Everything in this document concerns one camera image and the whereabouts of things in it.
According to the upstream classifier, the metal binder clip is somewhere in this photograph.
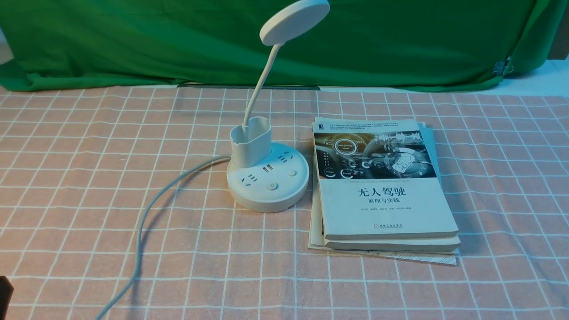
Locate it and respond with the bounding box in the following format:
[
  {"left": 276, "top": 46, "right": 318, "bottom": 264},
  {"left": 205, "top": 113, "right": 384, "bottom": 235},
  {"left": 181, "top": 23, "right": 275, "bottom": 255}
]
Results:
[{"left": 492, "top": 60, "right": 513, "bottom": 77}]

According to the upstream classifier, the green backdrop cloth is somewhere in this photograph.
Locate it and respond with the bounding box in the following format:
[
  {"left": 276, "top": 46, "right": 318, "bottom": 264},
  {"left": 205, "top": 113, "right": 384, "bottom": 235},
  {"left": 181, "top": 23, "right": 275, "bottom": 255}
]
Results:
[{"left": 1, "top": 0, "right": 568, "bottom": 92}]

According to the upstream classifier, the bottom thin paper booklet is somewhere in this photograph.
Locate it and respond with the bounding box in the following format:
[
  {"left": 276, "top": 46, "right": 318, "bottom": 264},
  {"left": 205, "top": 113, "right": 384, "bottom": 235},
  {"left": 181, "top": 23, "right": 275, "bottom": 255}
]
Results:
[{"left": 308, "top": 166, "right": 458, "bottom": 266}]

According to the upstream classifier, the middle light blue book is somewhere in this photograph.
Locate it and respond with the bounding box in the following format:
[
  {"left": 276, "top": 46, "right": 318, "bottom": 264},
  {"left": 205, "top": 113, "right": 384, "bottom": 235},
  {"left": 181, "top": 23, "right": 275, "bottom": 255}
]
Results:
[{"left": 324, "top": 123, "right": 461, "bottom": 252}]

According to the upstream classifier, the white lamp power cable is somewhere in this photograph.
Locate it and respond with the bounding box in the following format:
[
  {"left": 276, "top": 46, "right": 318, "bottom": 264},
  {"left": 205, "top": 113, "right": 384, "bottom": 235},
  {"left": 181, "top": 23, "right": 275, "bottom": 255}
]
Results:
[{"left": 95, "top": 154, "right": 232, "bottom": 320}]

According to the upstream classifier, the pink checked tablecloth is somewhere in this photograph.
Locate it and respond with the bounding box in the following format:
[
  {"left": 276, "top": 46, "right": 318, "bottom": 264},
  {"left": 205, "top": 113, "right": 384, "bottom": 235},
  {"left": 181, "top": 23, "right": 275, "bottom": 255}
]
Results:
[{"left": 0, "top": 87, "right": 569, "bottom": 320}]

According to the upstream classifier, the top white self-driving book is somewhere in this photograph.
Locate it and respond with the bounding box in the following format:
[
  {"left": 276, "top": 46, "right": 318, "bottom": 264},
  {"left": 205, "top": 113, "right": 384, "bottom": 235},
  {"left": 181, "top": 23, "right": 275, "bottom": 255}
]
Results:
[{"left": 312, "top": 118, "right": 459, "bottom": 240}]

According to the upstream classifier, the dark object at corner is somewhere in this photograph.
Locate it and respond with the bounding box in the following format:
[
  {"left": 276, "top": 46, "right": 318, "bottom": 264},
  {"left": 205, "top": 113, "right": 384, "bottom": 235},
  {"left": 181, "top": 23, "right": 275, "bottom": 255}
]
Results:
[{"left": 0, "top": 276, "right": 14, "bottom": 320}]

